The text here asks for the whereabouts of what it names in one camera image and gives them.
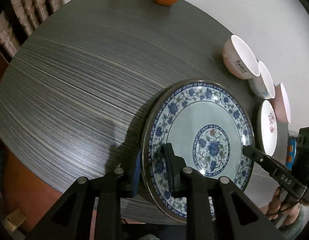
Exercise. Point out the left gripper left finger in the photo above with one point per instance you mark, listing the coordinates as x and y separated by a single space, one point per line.
133 175

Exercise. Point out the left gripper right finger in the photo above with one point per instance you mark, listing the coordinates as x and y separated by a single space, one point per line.
177 179

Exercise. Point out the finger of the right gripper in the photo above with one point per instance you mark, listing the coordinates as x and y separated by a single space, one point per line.
268 163

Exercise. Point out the white plate pink flowers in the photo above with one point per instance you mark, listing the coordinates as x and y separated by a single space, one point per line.
267 129

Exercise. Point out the large blue floral plate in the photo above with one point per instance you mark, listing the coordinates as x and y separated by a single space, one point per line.
207 127

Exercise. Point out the large pink bowl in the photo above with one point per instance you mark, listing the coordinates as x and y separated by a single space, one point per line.
281 104

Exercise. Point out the white bowl blue print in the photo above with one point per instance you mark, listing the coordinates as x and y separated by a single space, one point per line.
263 86

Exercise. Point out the person right hand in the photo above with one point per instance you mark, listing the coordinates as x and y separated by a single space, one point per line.
276 205

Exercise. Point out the blue orange box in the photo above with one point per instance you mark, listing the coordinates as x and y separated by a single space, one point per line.
291 152

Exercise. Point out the green fuzzy right sleeve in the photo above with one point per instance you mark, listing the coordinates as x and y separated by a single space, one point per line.
295 225

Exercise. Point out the white pink ribbed bowl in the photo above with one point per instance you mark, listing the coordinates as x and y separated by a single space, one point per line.
239 59

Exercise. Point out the striped floral curtain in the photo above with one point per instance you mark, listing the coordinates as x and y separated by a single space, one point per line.
19 19

